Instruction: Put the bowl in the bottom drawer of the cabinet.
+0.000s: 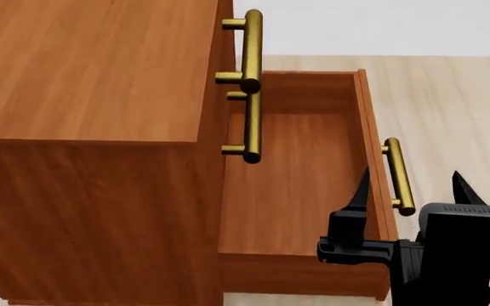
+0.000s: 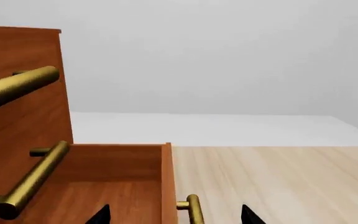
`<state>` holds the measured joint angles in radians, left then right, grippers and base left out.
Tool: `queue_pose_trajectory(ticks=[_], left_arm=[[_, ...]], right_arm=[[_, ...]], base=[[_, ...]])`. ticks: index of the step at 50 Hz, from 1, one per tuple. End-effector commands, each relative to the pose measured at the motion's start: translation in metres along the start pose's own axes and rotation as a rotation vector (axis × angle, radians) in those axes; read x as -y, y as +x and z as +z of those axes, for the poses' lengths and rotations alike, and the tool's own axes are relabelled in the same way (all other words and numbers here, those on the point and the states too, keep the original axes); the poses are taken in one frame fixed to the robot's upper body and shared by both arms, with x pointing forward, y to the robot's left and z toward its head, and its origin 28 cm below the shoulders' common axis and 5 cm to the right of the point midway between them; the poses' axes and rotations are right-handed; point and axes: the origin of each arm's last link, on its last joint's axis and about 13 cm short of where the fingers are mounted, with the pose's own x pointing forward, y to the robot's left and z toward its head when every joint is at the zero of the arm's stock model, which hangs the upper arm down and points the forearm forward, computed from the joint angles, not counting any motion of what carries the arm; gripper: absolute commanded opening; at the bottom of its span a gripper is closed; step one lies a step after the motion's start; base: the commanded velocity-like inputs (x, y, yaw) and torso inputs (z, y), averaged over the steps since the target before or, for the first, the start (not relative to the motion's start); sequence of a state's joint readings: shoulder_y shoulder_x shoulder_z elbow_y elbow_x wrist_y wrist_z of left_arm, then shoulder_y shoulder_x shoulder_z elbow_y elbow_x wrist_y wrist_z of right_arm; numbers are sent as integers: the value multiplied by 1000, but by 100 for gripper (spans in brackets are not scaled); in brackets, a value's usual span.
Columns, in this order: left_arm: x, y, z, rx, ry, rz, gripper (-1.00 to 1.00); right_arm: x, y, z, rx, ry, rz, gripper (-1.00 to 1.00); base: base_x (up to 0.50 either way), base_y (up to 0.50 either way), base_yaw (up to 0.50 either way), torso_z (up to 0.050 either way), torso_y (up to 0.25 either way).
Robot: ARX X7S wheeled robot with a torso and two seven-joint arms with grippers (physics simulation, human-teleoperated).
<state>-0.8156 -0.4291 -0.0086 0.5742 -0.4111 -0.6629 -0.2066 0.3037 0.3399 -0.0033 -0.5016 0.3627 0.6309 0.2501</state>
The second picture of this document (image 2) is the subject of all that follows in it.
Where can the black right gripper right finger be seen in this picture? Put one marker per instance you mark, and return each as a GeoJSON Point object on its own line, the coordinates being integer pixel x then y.
{"type": "Point", "coordinates": [251, 217]}

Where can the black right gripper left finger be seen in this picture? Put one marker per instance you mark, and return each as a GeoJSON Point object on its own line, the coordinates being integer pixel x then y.
{"type": "Point", "coordinates": [102, 216]}

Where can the open brown wooden drawer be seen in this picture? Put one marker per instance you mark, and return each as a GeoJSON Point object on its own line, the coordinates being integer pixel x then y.
{"type": "Point", "coordinates": [113, 184]}

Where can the brown wooden cabinet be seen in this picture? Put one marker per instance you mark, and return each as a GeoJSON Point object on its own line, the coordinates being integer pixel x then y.
{"type": "Point", "coordinates": [20, 98]}

